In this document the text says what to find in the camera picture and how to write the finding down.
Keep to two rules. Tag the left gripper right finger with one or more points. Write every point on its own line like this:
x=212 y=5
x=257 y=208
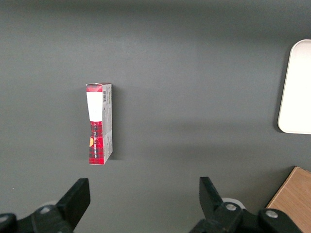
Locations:
x=211 y=201

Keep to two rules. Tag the beige plastic tray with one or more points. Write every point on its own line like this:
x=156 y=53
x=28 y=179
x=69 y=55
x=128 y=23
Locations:
x=298 y=97

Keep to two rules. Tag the wooden drawer cabinet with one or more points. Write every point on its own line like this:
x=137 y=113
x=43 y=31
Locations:
x=294 y=194

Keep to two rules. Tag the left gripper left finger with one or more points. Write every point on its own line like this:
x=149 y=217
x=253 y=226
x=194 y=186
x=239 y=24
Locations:
x=70 y=206

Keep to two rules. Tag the red grey carton box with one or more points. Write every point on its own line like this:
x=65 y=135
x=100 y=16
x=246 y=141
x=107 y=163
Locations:
x=107 y=121

